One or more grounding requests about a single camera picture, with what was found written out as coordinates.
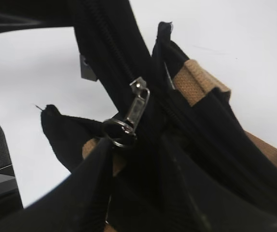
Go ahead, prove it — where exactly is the silver zipper pull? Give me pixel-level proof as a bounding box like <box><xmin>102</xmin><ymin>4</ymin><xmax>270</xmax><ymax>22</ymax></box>
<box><xmin>103</xmin><ymin>76</ymin><xmax>151</xmax><ymax>148</ymax></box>

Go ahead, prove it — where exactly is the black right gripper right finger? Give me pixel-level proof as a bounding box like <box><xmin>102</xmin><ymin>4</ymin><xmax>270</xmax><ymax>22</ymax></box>
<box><xmin>161</xmin><ymin>135</ymin><xmax>277</xmax><ymax>232</ymax></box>

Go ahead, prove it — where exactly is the black canvas tote bag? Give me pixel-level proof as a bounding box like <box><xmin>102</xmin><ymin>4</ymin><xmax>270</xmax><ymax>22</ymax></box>
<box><xmin>0</xmin><ymin>0</ymin><xmax>277</xmax><ymax>232</ymax></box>

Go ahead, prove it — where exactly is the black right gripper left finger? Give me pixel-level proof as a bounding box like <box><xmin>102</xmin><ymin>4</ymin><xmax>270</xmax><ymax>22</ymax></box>
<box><xmin>0</xmin><ymin>139</ymin><xmax>112</xmax><ymax>232</ymax></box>

